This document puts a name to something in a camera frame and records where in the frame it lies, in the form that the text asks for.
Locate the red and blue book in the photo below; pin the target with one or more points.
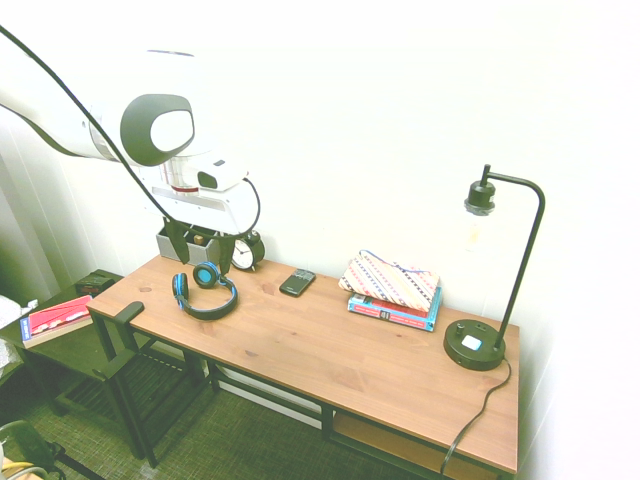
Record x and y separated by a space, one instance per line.
57 320

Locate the wooden box under desk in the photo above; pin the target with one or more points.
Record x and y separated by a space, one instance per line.
400 445

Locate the black twin-bell alarm clock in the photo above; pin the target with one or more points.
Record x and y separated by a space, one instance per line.
244 255

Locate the black smartphone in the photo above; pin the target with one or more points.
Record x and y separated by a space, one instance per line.
297 283

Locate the blue paperback book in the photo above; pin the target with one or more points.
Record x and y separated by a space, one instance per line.
400 318

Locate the black desk lamp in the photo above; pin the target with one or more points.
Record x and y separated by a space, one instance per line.
472 345

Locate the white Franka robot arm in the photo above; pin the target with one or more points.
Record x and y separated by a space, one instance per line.
150 125

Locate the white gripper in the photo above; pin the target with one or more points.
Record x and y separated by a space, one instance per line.
220 207

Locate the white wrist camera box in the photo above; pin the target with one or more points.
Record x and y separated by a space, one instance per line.
225 172

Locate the black and blue headphones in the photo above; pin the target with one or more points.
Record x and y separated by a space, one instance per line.
210 311

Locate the white crumpled material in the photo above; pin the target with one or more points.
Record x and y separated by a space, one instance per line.
10 320

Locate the small brown wooden item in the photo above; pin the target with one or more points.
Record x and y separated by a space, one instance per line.
199 239

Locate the clear glass light bulb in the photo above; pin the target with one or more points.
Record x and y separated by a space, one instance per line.
475 227

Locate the small black box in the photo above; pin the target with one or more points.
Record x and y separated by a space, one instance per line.
94 284

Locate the dark side table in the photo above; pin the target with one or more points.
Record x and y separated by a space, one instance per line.
65 350

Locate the striped fabric pouch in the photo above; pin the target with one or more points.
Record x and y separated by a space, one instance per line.
387 282

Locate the dark camera stand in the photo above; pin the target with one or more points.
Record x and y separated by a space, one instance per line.
25 450

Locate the wooden desk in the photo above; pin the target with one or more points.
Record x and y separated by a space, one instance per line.
130 400

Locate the grey fabric organizer box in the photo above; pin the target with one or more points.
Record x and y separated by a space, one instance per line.
167 245

